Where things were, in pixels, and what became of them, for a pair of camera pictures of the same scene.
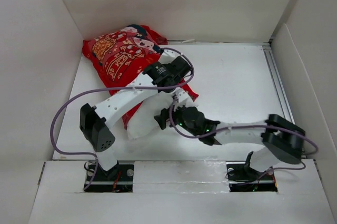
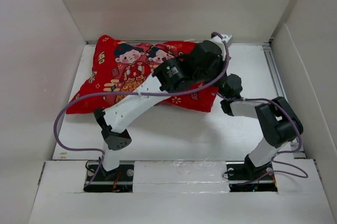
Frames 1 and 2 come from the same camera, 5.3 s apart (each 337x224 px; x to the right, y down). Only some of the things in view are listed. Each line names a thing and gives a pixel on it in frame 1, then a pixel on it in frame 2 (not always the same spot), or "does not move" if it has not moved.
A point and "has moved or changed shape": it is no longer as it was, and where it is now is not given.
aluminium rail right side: x=280 y=89 does not move
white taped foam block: x=193 y=176 does not move
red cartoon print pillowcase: x=118 y=56 has moved or changed shape
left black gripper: x=164 y=65 to x=221 y=64
